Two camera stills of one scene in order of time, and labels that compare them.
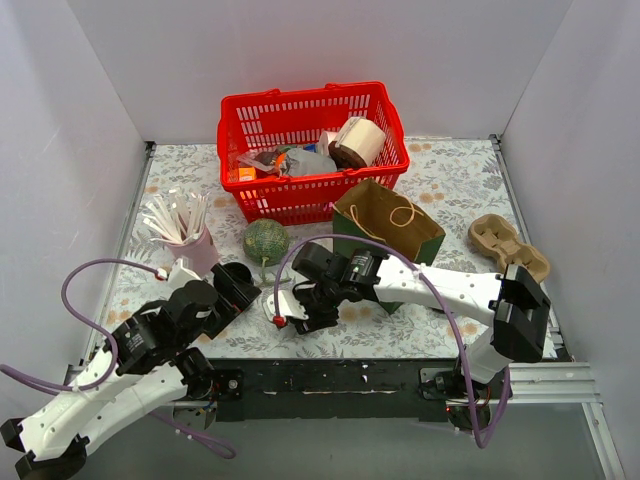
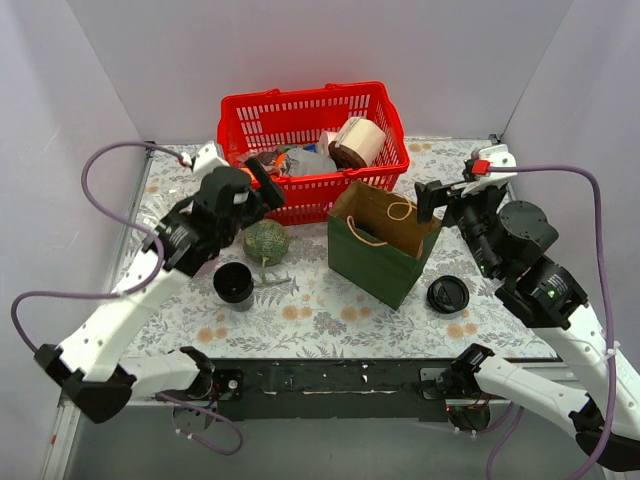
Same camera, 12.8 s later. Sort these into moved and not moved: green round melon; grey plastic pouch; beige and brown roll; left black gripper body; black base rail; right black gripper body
Moved: left black gripper body; right black gripper body
Not moved: beige and brown roll; grey plastic pouch; green round melon; black base rail
